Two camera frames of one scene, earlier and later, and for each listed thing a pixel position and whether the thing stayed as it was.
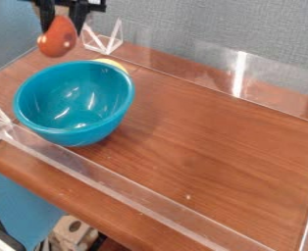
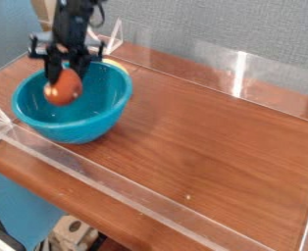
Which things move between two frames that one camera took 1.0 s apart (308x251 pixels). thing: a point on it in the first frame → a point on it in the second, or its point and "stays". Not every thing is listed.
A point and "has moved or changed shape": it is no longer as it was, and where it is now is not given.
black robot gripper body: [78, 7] → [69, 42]
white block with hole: [73, 234] stays
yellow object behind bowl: [107, 62] stays
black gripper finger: [47, 13] → [54, 64]
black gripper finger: [79, 10] → [81, 63]
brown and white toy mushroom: [58, 40] has moved or changed shape
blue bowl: [73, 102] stays
